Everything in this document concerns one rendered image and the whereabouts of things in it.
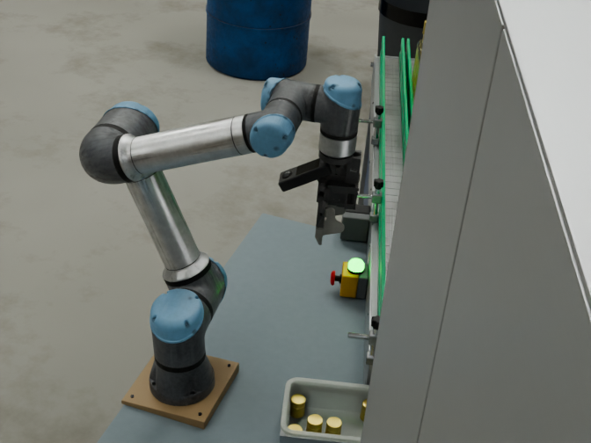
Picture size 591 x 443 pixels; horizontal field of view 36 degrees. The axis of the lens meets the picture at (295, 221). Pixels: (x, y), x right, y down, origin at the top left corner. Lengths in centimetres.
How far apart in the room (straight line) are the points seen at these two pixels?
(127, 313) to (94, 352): 25
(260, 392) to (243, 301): 34
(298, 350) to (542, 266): 203
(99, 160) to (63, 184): 257
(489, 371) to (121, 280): 344
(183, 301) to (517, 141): 172
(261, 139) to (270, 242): 103
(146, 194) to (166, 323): 28
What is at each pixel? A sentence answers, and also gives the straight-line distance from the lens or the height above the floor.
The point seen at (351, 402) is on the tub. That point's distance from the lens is 213.
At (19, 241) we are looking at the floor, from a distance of 404.
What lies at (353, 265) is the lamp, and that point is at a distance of 245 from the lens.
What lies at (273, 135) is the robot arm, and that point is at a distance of 167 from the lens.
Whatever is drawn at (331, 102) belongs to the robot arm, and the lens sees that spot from 178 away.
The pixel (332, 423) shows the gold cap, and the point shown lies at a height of 81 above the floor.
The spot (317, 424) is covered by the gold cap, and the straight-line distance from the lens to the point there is 204.
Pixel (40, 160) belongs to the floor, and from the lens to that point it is 462.
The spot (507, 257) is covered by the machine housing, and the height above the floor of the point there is 208.
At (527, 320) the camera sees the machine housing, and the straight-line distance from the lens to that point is 31.
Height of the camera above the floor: 227
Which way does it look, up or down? 33 degrees down
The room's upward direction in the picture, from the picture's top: 5 degrees clockwise
